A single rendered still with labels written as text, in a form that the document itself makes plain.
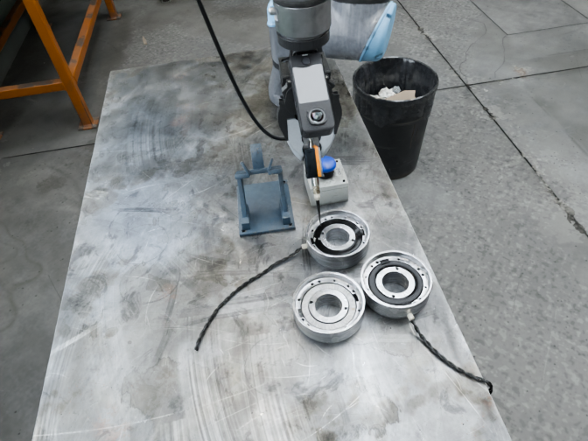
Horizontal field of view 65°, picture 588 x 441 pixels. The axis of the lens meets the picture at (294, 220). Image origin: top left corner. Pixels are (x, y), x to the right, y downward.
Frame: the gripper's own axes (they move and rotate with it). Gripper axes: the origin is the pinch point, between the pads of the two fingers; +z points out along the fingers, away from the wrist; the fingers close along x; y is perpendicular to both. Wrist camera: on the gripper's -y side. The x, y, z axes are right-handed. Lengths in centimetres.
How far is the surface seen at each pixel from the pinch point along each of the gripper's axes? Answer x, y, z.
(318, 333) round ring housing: 3.6, -26.9, 9.4
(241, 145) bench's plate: 12.8, 22.3, 13.1
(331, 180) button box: -3.5, 2.6, 8.6
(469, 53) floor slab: -118, 187, 94
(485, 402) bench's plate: -16.3, -38.1, 13.1
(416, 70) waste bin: -58, 111, 54
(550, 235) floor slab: -96, 46, 93
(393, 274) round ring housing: -9.6, -17.8, 10.9
